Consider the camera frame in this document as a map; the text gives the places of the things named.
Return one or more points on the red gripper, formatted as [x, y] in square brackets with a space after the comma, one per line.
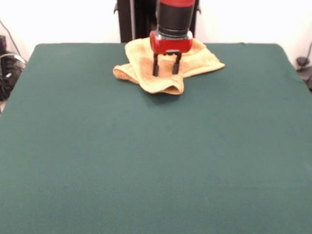
[170, 46]

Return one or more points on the yellow terry towel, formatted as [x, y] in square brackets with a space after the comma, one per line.
[200, 61]

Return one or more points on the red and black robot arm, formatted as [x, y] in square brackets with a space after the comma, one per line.
[174, 17]

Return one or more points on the black clamp stand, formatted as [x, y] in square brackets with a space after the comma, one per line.
[302, 61]

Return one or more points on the dark green table cloth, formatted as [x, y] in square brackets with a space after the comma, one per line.
[73, 170]

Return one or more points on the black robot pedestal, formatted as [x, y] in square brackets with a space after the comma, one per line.
[136, 24]

